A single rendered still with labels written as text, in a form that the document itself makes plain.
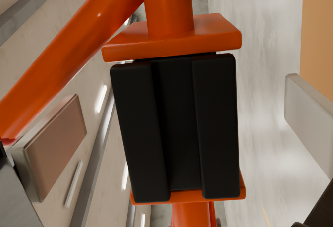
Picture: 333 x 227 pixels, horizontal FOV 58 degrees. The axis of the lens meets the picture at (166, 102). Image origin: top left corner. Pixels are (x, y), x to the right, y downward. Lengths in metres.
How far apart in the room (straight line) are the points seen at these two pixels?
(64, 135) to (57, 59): 0.04
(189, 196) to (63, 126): 0.08
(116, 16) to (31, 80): 0.06
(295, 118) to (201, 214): 0.08
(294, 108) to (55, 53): 0.13
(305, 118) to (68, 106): 0.13
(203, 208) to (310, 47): 0.23
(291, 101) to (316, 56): 0.16
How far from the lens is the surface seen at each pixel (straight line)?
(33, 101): 0.19
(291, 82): 0.18
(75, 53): 0.17
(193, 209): 0.18
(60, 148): 0.17
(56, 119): 0.17
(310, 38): 0.36
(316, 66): 0.35
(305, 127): 0.17
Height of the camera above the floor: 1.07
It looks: 5 degrees up
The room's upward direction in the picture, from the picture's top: 95 degrees counter-clockwise
